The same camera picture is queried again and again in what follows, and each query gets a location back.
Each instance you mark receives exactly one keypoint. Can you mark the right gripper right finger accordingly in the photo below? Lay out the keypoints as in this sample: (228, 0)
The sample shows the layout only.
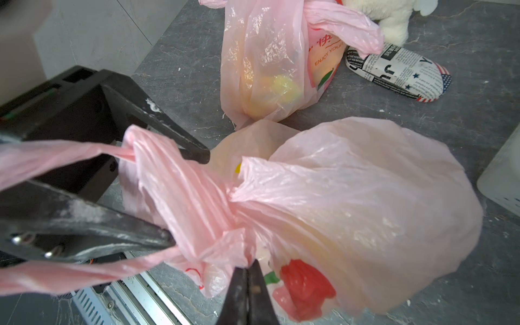
(260, 310)

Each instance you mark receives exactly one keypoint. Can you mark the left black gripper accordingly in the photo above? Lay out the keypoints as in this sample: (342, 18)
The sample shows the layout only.
(43, 223)

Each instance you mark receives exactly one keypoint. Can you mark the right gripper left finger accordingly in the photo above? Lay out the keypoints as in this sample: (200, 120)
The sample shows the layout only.
(235, 306)

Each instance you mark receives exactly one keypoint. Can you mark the plain pink plastic bag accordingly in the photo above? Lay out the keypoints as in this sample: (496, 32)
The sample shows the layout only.
(357, 213)

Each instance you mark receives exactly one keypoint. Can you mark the pink plastic bag with print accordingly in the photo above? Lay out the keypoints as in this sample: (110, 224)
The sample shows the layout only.
(279, 57)

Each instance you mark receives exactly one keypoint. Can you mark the white plastic basket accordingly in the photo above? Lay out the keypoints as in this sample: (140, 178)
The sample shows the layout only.
(500, 180)

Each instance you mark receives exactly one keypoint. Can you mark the white plush toy dog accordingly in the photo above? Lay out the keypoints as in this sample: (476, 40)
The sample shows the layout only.
(393, 15)

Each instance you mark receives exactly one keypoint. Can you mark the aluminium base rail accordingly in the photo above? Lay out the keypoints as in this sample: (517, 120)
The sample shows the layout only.
(134, 300)

